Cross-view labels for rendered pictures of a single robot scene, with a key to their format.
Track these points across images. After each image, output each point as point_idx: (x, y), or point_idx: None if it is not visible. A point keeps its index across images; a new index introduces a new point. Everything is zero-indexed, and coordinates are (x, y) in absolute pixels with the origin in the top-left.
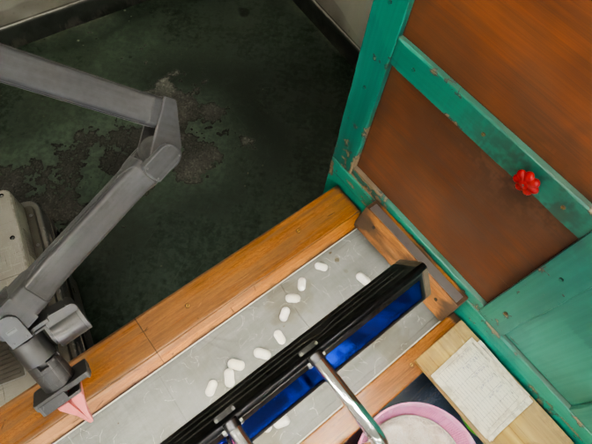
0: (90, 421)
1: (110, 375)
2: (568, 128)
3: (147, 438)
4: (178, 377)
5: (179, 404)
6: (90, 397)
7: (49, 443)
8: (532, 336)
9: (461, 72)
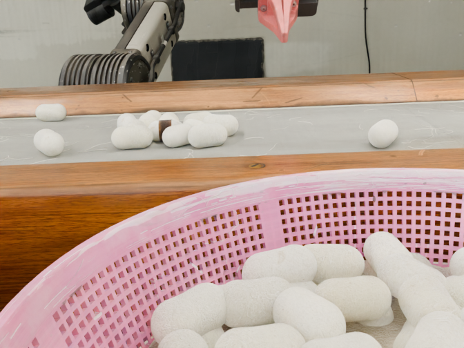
0: (283, 29)
1: (328, 81)
2: None
3: (349, 124)
4: (437, 108)
5: (427, 117)
6: (286, 85)
7: (200, 108)
8: None
9: None
